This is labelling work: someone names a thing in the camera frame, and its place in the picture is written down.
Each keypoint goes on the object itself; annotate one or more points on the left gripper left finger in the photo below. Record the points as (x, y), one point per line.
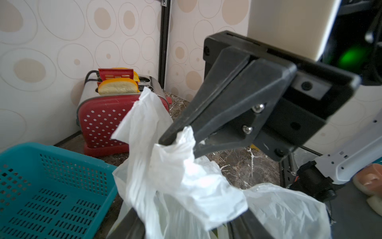
(131, 227)

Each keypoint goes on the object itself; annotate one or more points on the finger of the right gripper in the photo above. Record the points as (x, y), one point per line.
(232, 135)
(238, 86)

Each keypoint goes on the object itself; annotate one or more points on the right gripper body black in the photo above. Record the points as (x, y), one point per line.
(316, 92)

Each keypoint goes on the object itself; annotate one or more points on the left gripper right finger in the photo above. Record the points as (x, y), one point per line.
(247, 226)

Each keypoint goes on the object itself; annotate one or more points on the white plastic bag lemon print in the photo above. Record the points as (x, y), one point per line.
(179, 196)

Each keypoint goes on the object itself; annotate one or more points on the teal plastic basket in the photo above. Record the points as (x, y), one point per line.
(52, 193)

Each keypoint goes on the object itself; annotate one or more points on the red toaster with toast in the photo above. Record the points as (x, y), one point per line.
(98, 115)

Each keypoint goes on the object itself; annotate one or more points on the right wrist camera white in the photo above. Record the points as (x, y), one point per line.
(299, 27)

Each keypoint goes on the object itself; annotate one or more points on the black vertical corner post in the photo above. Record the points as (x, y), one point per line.
(164, 35)

